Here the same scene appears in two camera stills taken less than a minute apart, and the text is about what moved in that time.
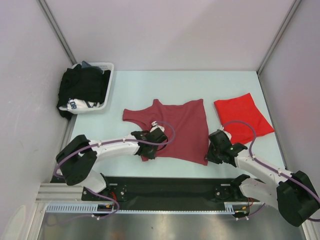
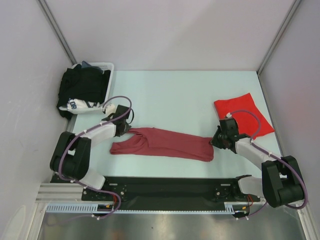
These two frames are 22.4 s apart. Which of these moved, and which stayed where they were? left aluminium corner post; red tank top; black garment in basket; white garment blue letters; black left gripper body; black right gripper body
Moved: black left gripper body; black right gripper body
Stayed: left aluminium corner post; red tank top; white garment blue letters; black garment in basket
